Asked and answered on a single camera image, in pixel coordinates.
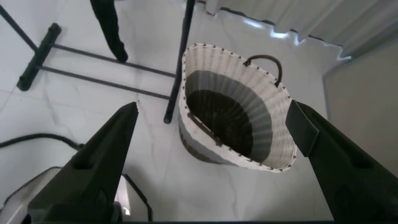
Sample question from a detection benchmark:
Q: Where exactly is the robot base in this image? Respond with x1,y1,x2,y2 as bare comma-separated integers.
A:
0,166,153,222

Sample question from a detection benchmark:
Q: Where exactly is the black clothes rack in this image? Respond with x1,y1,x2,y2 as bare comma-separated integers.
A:
0,0,197,124

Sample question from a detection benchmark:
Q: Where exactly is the white laundry basket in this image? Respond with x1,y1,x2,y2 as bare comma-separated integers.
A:
177,43,298,172

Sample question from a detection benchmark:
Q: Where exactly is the black T-shirt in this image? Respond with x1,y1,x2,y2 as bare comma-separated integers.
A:
90,0,129,63

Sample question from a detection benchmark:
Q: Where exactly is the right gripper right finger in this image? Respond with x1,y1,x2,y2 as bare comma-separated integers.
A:
285,100,398,222

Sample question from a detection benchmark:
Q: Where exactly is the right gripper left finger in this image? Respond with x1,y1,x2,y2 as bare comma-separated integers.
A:
27,101,139,222

